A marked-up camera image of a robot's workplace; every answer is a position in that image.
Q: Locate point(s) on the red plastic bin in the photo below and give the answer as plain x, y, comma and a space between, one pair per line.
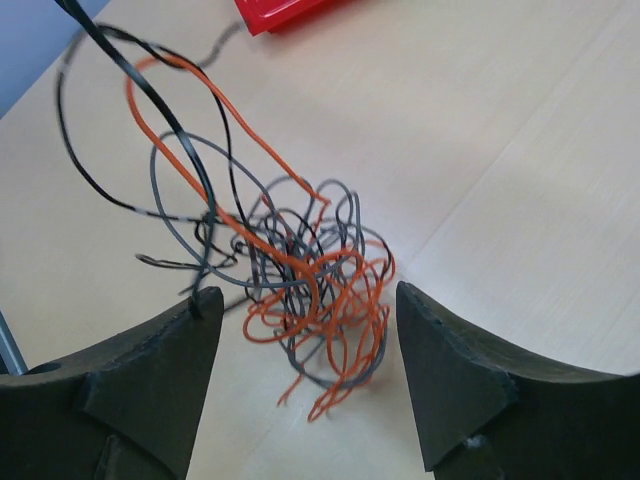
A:
278, 16

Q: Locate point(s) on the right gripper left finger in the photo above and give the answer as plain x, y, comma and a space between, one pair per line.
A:
127, 407

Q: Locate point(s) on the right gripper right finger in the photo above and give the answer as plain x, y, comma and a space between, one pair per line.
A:
485, 408

